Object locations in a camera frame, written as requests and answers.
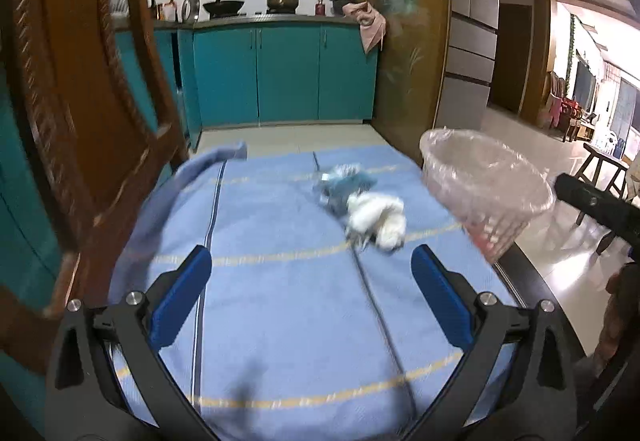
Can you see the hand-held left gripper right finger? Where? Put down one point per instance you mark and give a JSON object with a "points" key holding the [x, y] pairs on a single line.
{"points": [[442, 298]]}

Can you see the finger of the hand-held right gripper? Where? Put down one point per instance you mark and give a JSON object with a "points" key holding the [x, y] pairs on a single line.
{"points": [[600, 208]]}

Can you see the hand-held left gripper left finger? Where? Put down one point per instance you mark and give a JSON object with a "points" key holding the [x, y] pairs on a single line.
{"points": [[182, 296]]}

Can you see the white plastic basket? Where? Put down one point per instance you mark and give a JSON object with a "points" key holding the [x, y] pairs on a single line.
{"points": [[500, 233]]}

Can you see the white tissue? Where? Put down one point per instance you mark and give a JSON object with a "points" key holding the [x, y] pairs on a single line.
{"points": [[375, 216]]}

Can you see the white lined waste basket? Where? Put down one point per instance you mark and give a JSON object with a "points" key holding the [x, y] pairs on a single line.
{"points": [[480, 171]]}

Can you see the blue knotted textured cloth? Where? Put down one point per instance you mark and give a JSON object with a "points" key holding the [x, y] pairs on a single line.
{"points": [[345, 186]]}

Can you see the person's right hand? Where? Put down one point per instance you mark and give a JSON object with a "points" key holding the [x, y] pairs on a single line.
{"points": [[617, 316]]}

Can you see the dark wooden stool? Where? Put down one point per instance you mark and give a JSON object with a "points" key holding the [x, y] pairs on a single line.
{"points": [[600, 166]]}

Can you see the blue striped blanket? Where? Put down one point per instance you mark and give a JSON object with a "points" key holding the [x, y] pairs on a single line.
{"points": [[280, 296]]}

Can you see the black round table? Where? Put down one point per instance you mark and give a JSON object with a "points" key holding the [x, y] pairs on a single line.
{"points": [[540, 291]]}

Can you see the wooden chairs with red cushions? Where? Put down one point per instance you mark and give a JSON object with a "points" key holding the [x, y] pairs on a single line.
{"points": [[565, 111]]}

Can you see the television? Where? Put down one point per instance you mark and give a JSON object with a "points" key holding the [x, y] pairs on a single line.
{"points": [[584, 81]]}

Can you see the carved wooden chair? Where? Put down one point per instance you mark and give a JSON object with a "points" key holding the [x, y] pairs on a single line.
{"points": [[100, 121]]}

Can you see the silver refrigerator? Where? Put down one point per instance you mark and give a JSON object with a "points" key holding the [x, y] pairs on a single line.
{"points": [[472, 36]]}

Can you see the wooden glass partition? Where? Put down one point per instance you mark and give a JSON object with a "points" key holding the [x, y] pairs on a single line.
{"points": [[405, 71]]}

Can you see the pink towel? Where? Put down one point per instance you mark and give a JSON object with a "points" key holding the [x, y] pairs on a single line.
{"points": [[370, 26]]}

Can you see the round steel lid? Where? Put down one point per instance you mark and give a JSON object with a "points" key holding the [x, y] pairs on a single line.
{"points": [[191, 7]]}

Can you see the black wok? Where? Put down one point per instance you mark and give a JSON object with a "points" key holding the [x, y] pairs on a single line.
{"points": [[224, 7]]}

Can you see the small black pot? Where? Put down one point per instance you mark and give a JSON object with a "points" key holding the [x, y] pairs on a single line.
{"points": [[342, 3]]}

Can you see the red jar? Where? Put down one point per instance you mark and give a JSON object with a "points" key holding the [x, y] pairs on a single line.
{"points": [[320, 8]]}

